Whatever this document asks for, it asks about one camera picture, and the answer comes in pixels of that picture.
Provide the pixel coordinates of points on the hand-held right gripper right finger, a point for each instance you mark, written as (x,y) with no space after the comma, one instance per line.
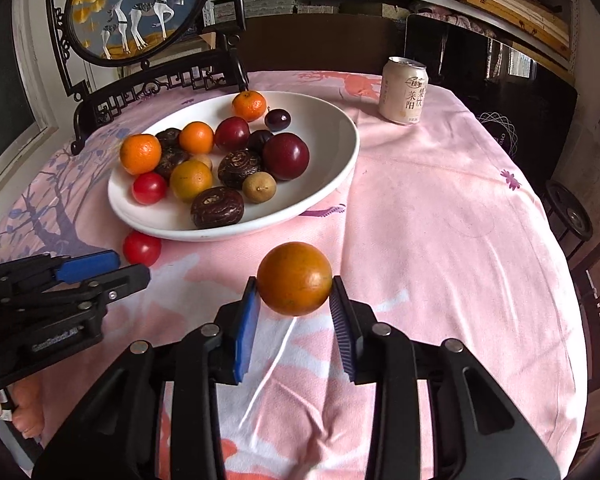
(342,332)

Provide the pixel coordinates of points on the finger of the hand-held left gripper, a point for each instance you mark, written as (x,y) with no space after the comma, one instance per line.
(87,266)
(125,282)

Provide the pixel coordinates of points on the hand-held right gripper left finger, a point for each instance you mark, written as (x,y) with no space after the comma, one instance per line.
(245,332)

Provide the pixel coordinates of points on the red cherry tomato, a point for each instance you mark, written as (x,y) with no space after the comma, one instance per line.
(150,188)
(142,248)

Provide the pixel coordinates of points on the large orange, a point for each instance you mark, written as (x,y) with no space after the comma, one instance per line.
(295,279)

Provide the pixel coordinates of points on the yellow orange citrus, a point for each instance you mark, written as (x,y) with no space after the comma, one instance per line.
(191,181)

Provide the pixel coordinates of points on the mandarin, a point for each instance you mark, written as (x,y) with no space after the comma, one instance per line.
(249,106)
(196,138)
(140,154)

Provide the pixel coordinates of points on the small brown longan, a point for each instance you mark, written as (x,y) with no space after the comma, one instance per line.
(204,160)

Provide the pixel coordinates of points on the large dark water chestnut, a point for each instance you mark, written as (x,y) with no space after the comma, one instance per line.
(239,169)

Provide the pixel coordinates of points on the white oval plate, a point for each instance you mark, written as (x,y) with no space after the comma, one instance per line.
(320,160)

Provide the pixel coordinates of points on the large red plum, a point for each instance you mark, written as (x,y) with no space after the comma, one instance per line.
(286,156)

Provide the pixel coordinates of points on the dark purple plum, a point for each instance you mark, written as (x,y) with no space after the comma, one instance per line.
(260,139)

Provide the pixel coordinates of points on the person's left hand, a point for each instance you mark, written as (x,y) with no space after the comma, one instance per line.
(30,410)

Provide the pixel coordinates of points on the pink printed tablecloth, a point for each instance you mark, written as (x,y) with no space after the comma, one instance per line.
(430,210)

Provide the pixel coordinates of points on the white framed window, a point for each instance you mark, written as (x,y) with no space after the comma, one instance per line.
(10,85)

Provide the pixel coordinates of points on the small dark plum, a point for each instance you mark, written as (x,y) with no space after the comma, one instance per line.
(278,120)

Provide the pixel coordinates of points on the beige drink can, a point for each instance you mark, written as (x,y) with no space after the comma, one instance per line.
(404,91)

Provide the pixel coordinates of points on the black round disc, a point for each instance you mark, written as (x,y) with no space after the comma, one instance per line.
(570,210)

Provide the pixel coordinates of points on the deer picture carved black screen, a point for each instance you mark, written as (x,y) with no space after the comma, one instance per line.
(135,10)

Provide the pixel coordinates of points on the glossy black cabinet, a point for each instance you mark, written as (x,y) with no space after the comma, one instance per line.
(460,75)

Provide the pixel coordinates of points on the stack of wooden planks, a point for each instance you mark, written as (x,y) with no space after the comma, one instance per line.
(520,10)

